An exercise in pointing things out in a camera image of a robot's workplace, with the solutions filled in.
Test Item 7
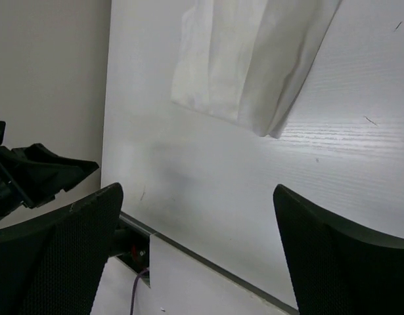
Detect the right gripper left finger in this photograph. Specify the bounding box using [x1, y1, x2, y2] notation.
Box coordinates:
[0, 183, 123, 314]

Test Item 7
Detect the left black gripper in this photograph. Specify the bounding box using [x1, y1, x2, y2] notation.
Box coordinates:
[0, 121, 99, 221]

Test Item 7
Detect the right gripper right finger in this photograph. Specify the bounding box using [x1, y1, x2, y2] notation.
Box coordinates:
[273, 184, 404, 314]

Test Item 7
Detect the white pleated skirt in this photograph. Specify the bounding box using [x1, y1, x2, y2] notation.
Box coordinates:
[171, 1, 340, 138]

